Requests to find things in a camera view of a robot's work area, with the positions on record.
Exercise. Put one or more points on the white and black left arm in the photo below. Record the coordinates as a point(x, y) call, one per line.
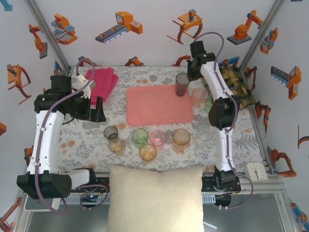
point(46, 145)

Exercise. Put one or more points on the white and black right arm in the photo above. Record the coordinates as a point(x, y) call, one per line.
point(223, 149)

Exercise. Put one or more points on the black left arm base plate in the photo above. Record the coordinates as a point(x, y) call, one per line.
point(102, 183)

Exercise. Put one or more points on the aluminium table edge rail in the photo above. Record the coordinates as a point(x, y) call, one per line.
point(265, 186)

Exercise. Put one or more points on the small grey glass tumbler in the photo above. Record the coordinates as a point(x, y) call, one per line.
point(111, 132)

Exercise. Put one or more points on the pink red-rimmed glass tumbler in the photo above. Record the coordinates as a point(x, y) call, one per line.
point(158, 139)

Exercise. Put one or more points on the green glass tumbler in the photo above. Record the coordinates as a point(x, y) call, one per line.
point(208, 104)
point(140, 137)

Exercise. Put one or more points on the folded pink towel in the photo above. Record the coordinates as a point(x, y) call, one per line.
point(101, 79)

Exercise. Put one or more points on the tall grey glass tumbler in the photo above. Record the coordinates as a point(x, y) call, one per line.
point(181, 87)

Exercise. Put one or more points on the pink plastic tray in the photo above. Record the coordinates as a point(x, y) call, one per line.
point(157, 106)

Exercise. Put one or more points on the small orange glass tumbler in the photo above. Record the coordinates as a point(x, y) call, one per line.
point(116, 145)

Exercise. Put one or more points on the aluminium frame post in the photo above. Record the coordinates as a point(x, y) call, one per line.
point(260, 36)
point(50, 36)

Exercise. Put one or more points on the cream pillow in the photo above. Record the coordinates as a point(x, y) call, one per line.
point(154, 198)

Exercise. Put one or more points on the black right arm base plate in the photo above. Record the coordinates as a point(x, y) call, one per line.
point(207, 183)

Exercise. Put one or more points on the yellow black plaid shirt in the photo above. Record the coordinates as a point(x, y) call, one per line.
point(241, 87)

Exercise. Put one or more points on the white square clock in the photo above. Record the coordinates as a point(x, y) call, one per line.
point(255, 171)

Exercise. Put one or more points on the pale pink glass tumbler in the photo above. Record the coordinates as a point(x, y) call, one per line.
point(198, 96)

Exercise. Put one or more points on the clear glass tumbler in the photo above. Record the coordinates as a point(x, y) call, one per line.
point(205, 140)

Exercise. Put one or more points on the aluminium table side rail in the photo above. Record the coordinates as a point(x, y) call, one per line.
point(263, 145)

